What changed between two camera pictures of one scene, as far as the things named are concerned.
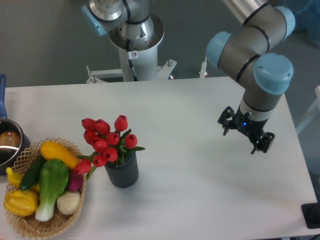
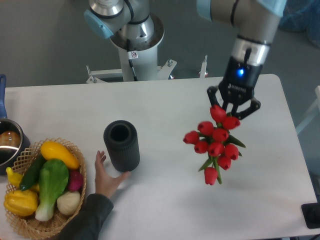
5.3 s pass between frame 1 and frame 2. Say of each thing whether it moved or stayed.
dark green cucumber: stayed
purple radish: stayed
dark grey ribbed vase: moved
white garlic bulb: stayed
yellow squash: stayed
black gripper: moved
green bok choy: stayed
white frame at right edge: stayed
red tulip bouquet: moved
